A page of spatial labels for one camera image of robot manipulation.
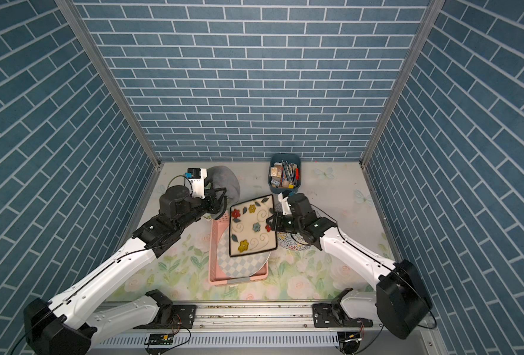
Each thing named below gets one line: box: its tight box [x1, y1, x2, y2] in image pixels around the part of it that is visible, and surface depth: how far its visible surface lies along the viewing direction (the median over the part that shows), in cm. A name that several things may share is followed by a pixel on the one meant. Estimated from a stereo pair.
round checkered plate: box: [216, 227, 272, 279], surface depth 83 cm
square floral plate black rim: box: [229, 193, 278, 258], surface depth 84 cm
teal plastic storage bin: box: [267, 153, 302, 195], surface depth 114 cm
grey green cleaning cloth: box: [205, 165, 241, 220], surface depth 74 cm
